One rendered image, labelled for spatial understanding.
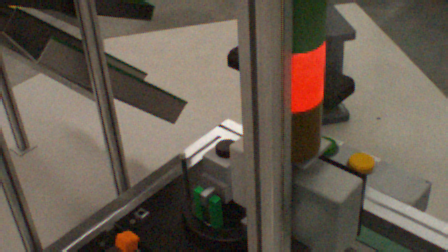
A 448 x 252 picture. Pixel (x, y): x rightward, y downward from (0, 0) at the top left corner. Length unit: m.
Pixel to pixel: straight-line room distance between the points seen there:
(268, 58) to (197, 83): 0.95
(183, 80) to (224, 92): 0.11
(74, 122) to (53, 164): 0.14
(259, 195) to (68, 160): 0.72
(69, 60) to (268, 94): 0.47
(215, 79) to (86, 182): 0.41
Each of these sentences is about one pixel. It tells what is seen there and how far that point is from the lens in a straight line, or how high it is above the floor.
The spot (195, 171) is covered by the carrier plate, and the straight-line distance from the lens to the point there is 0.93.
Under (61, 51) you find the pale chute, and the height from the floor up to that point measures 1.19.
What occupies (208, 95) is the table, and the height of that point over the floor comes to 0.86.
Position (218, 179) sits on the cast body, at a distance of 0.78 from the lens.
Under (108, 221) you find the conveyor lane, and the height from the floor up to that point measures 0.96.
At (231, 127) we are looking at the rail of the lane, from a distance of 1.03.
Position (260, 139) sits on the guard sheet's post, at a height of 1.30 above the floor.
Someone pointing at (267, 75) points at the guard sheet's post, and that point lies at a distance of 0.41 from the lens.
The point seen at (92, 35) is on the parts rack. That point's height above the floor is 1.22.
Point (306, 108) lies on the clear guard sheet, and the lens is 0.42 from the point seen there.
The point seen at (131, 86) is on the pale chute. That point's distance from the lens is 0.92.
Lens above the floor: 1.57
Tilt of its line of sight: 36 degrees down
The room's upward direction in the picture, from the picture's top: 4 degrees counter-clockwise
